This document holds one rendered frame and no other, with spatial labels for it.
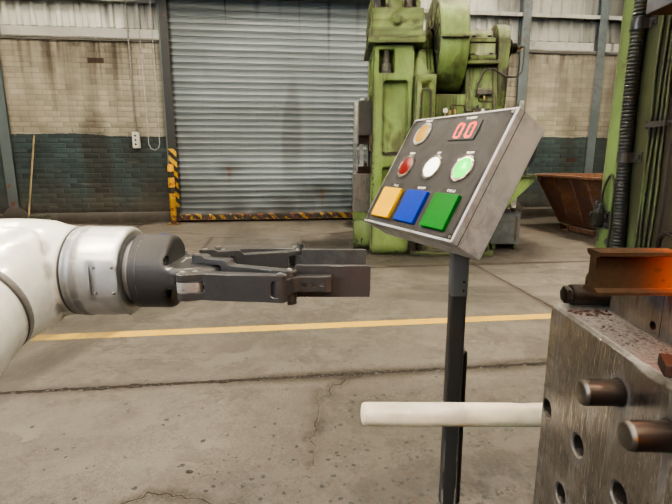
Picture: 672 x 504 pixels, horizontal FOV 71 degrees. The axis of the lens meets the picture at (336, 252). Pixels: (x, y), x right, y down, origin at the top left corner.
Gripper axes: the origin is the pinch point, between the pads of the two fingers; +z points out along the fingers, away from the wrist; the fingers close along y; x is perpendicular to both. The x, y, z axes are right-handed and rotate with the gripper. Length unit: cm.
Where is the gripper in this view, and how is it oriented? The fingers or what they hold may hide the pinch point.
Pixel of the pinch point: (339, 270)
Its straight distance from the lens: 47.5
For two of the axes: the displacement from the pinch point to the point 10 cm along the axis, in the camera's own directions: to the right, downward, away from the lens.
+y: -0.1, 2.0, -9.8
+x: 0.0, -9.8, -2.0
